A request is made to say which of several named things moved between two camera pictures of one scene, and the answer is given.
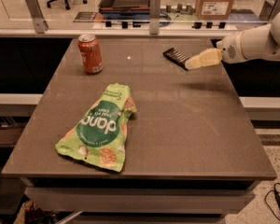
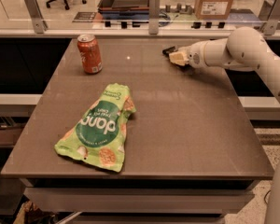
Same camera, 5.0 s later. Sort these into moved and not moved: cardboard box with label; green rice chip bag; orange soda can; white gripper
Moved: white gripper
Not moved: green rice chip bag; cardboard box with label; orange soda can
